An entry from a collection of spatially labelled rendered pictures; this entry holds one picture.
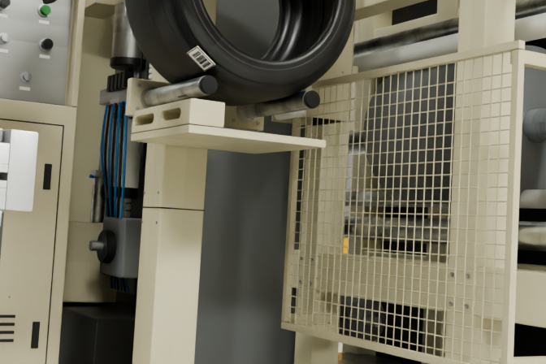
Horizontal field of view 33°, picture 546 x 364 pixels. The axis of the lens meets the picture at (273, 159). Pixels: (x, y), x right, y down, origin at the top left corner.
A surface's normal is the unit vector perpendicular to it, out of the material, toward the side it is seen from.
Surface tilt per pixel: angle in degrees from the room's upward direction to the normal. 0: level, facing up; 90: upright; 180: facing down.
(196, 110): 90
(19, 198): 90
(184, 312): 90
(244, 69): 100
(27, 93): 90
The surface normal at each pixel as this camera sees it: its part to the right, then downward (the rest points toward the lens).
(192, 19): 0.35, 0.05
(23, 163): 0.63, -0.02
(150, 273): -0.87, -0.09
